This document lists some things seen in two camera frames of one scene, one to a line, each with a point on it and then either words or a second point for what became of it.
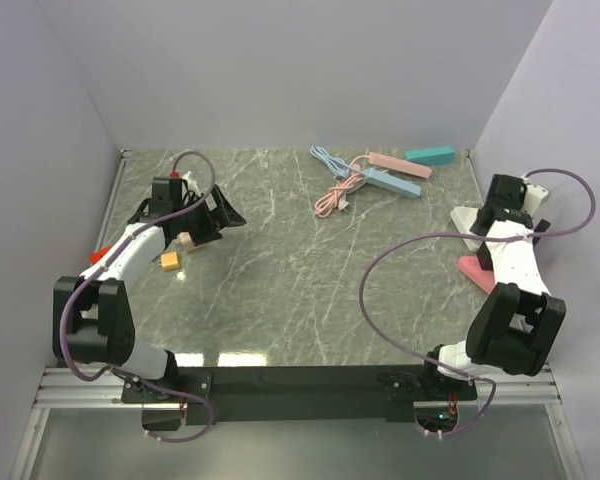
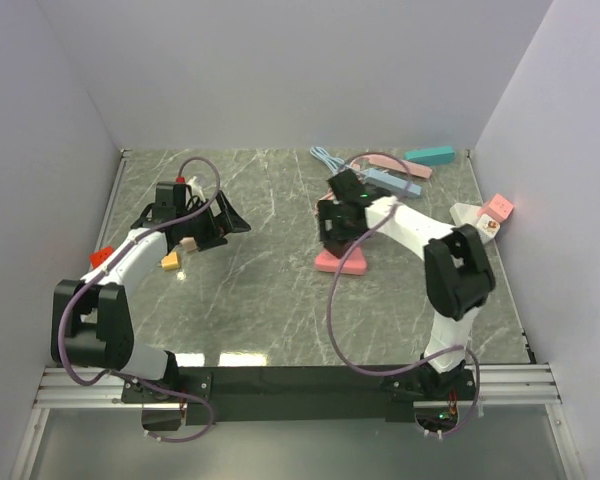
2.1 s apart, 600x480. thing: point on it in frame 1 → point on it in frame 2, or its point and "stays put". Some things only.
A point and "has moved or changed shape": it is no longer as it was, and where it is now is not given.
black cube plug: [484, 257] has moved or changed shape
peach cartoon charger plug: [186, 240] stays put
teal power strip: [432, 156] stays put
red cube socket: [97, 255] stays put
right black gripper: [541, 226] → [326, 212]
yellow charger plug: [169, 261] stays put
